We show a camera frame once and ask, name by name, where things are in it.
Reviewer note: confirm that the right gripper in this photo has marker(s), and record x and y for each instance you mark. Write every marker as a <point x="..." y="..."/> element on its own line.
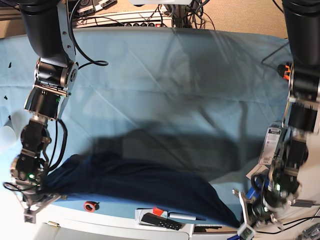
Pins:
<point x="33" y="203"/>

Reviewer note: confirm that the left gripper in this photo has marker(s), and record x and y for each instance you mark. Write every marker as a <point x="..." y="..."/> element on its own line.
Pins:
<point x="255" y="214"/>

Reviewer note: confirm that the dark blue t-shirt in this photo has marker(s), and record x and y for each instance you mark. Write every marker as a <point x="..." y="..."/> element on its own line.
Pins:
<point x="109" y="176"/>

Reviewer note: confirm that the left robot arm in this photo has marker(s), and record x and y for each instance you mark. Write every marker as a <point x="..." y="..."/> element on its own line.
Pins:
<point x="277" y="187"/>

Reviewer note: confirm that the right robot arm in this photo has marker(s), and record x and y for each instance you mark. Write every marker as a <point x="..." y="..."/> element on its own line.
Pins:
<point x="49" y="28"/>

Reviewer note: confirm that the blue box with knob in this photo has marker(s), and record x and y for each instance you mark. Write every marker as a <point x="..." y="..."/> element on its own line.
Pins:
<point x="257" y="181"/>

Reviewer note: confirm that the white paper card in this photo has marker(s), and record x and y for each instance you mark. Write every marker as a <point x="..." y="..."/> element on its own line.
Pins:
<point x="257" y="169"/>

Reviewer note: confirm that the grey adapter box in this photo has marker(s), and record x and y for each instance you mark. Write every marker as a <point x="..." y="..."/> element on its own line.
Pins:
<point x="302" y="203"/>

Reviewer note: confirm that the red tape roll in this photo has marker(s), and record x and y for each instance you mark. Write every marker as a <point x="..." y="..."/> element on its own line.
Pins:
<point x="91" y="206"/>

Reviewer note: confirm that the white paper roll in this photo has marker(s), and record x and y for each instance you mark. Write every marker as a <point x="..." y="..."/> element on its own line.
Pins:
<point x="8" y="136"/>

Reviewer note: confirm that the white blister pack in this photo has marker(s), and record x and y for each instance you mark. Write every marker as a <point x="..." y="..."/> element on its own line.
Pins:
<point x="274" y="137"/>

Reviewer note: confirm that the white black marker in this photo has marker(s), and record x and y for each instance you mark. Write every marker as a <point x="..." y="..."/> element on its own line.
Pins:
<point x="187" y="217"/>

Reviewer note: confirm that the orange red cube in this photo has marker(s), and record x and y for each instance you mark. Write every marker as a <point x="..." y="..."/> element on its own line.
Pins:
<point x="157" y="211"/>

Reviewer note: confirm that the black remote control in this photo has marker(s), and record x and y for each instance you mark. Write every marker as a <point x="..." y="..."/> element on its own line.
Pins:
<point x="162" y="222"/>

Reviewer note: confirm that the light blue table cloth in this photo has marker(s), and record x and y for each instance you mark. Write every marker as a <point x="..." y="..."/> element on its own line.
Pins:
<point x="196" y="101"/>

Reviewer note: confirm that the orange black utility clamp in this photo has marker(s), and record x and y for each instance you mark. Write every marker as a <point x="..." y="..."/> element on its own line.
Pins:
<point x="284" y="70"/>

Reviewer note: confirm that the power strip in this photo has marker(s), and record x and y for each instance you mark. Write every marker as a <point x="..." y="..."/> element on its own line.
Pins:
<point x="139" y="24"/>

